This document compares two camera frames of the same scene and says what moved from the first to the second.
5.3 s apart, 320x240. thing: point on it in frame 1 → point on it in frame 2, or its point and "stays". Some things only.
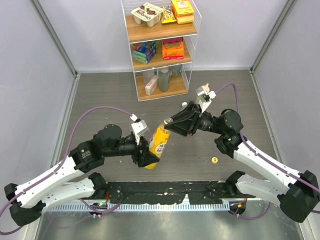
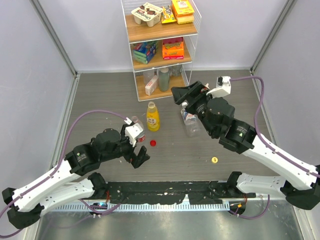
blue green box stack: [144, 52] stays
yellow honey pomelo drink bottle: [159, 142] → [152, 117]
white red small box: [152, 85] stays
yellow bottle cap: [214, 160] stays
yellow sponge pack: [183, 11] stays
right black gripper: [182, 124] → [180, 94]
